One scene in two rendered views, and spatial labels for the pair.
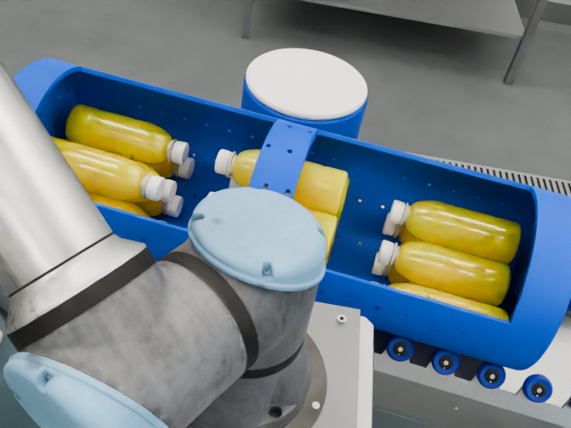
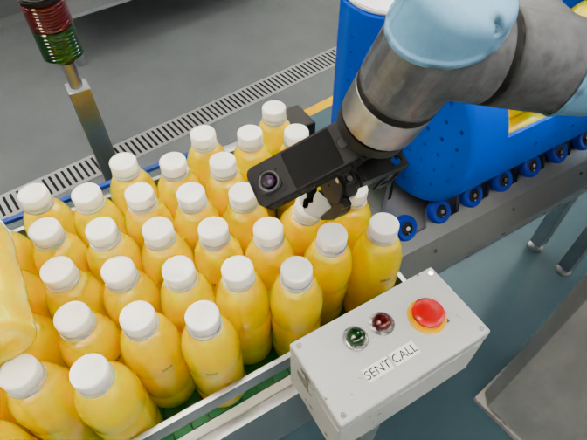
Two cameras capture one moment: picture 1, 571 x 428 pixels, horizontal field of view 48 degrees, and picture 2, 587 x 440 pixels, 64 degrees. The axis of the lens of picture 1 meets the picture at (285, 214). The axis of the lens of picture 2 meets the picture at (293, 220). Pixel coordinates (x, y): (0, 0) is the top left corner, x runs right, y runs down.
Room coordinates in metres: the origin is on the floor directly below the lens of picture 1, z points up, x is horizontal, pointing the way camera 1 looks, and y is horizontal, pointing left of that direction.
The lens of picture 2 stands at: (0.45, 0.97, 1.57)
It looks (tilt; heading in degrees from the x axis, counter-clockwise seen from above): 50 degrees down; 322
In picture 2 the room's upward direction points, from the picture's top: straight up
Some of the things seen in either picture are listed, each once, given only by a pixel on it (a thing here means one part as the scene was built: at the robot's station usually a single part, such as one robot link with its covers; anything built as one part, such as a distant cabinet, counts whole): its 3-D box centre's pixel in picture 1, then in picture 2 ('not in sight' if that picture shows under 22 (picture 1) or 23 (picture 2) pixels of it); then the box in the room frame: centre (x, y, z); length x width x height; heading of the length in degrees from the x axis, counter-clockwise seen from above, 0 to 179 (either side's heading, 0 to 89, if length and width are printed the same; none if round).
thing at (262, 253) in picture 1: (249, 274); not in sight; (0.36, 0.02, 1.38); 0.13 x 0.12 x 0.14; 147
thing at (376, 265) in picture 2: not in sight; (372, 271); (0.68, 0.64, 0.99); 0.07 x 0.07 x 0.19
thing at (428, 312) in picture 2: not in sight; (427, 313); (0.56, 0.70, 1.11); 0.04 x 0.04 x 0.01
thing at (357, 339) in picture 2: not in sight; (355, 336); (0.59, 0.78, 1.11); 0.02 x 0.02 x 0.01
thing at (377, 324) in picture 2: not in sight; (382, 321); (0.58, 0.74, 1.11); 0.02 x 0.02 x 0.01
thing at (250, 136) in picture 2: not in sight; (250, 137); (0.94, 0.67, 1.09); 0.04 x 0.04 x 0.02
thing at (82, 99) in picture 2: not in sight; (150, 266); (1.23, 0.83, 0.55); 0.04 x 0.04 x 1.10; 82
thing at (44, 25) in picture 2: not in sight; (46, 12); (1.23, 0.83, 1.23); 0.06 x 0.06 x 0.04
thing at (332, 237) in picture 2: not in sight; (332, 238); (0.71, 0.71, 1.10); 0.04 x 0.04 x 0.02
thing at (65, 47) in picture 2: not in sight; (58, 39); (1.23, 0.83, 1.18); 0.06 x 0.06 x 0.05
